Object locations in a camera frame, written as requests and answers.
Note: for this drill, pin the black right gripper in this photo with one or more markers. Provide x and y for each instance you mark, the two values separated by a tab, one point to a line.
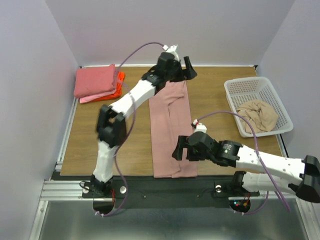
189	149

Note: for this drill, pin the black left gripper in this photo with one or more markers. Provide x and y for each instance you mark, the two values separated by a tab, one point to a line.
187	74

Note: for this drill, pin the dusty pink graphic t-shirt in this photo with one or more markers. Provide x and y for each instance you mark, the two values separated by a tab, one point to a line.
170	117

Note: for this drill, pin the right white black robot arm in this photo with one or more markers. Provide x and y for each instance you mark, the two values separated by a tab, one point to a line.
300	177

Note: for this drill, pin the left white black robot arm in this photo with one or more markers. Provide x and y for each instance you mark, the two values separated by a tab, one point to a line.
111	125

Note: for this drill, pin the white plastic laundry basket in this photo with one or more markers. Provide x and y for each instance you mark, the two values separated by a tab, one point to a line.
241	90

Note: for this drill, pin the folded orange t-shirt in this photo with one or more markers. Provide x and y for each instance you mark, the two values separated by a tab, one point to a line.
117	87

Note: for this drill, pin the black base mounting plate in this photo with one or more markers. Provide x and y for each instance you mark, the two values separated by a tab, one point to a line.
147	192

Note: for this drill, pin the beige crumpled shirt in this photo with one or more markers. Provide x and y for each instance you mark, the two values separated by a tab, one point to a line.
261	115

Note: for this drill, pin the folded red-pink t-shirt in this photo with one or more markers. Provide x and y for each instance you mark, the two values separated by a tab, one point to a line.
95	80

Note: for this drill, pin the folded light pink t-shirt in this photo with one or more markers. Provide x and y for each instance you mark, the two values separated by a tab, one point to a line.
101	96

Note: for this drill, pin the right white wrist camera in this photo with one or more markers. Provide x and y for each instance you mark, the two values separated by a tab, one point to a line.
198	126

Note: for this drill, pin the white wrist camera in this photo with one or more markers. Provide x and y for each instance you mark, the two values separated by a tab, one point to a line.
198	126
173	49

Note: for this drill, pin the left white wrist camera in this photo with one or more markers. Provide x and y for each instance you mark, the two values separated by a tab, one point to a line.
173	49

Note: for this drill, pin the aluminium frame rail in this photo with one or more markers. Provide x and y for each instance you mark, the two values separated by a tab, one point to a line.
61	190

